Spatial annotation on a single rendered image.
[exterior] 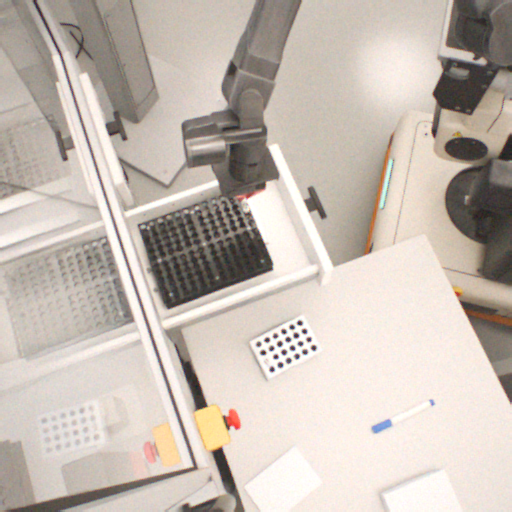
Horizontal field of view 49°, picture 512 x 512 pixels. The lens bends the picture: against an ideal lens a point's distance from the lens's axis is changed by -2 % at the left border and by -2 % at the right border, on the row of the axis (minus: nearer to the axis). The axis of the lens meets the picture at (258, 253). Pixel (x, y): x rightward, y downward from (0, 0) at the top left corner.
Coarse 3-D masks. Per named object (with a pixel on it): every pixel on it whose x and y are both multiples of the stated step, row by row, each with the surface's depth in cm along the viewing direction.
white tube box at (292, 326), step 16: (304, 320) 117; (272, 336) 119; (288, 336) 116; (304, 336) 116; (256, 352) 115; (272, 352) 115; (288, 352) 115; (304, 352) 119; (320, 352) 117; (272, 368) 117; (288, 368) 115
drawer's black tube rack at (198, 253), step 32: (160, 224) 113; (192, 224) 116; (224, 224) 117; (160, 256) 114; (192, 256) 114; (224, 256) 115; (256, 256) 111; (160, 288) 109; (192, 288) 109; (224, 288) 112
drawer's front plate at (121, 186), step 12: (84, 84) 121; (96, 96) 126; (96, 108) 119; (96, 120) 118; (108, 144) 116; (108, 156) 115; (120, 168) 120; (120, 180) 113; (120, 192) 116; (132, 204) 123
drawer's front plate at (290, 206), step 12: (276, 144) 116; (276, 156) 115; (276, 180) 121; (288, 180) 113; (288, 192) 114; (288, 204) 118; (300, 204) 112; (300, 216) 111; (300, 228) 115; (312, 228) 110; (300, 240) 119; (312, 240) 109; (312, 252) 112; (324, 252) 108; (312, 264) 116; (324, 264) 108; (324, 276) 110
